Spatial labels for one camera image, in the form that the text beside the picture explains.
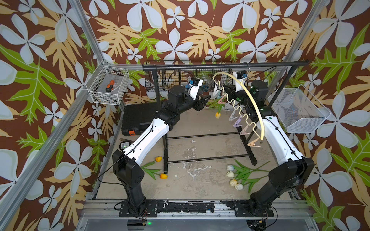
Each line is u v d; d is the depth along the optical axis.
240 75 0.60
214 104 0.75
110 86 0.80
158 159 0.91
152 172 0.86
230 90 0.68
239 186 0.79
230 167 0.87
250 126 0.58
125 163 0.43
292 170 0.44
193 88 0.60
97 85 0.82
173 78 0.98
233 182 0.81
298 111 0.82
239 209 0.74
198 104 0.62
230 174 0.84
